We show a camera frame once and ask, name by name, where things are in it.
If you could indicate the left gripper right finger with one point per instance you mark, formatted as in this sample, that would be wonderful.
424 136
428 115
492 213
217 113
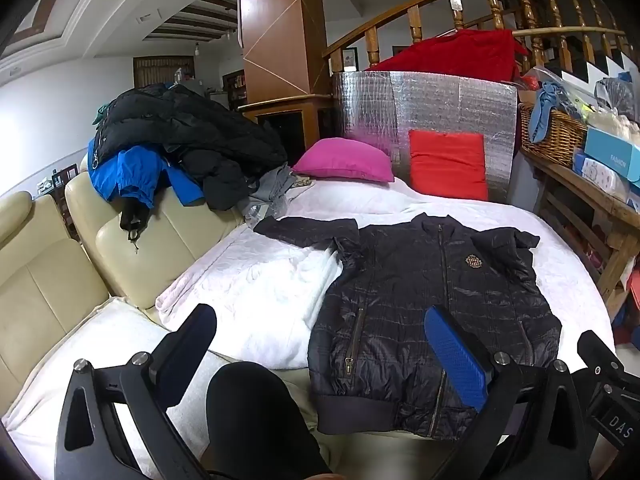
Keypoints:
526 415

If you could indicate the red cloth on railing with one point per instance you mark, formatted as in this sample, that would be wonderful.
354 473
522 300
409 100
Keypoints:
479 54

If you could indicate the blue white tissue pack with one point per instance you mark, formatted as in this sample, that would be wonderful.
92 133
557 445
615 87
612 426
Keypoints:
600 175

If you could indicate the white towel on sofa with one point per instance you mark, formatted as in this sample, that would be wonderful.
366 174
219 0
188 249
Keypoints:
109 336

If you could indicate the pile of black coats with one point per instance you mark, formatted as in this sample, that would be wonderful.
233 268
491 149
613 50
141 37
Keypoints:
223 152

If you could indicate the operator black trouser knee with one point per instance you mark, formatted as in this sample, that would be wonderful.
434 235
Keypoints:
255 428

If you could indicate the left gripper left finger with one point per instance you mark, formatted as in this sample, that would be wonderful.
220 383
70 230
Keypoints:
91 443

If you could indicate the grey folded garment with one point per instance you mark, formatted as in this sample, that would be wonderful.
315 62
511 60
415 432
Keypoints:
268 196

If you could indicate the wicker basket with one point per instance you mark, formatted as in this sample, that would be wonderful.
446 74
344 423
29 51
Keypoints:
565 136

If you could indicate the magenta pillow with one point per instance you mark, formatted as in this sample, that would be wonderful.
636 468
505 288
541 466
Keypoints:
339 158

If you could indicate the wooden stair railing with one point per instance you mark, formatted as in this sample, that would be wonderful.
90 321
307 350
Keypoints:
569 34

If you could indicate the white bed blanket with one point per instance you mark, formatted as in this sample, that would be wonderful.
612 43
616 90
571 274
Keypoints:
267 294

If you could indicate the silver foil insulation board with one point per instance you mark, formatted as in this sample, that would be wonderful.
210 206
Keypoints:
381 108

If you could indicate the blue jacket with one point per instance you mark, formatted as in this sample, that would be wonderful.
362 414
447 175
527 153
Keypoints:
138 173

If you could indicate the wooden side table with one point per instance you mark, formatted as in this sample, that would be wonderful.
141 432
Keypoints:
600 229

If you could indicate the teal cardboard box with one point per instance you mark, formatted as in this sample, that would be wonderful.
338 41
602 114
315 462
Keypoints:
618 154

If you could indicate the red cushion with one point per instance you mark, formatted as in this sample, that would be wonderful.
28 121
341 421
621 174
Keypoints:
448 164

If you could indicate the light blue cloth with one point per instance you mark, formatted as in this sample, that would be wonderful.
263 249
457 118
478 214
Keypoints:
550 96

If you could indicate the cream leather sofa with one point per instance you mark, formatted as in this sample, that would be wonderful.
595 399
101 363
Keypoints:
50 281

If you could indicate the black quilted jacket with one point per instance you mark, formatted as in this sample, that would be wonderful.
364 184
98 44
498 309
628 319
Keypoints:
405 335

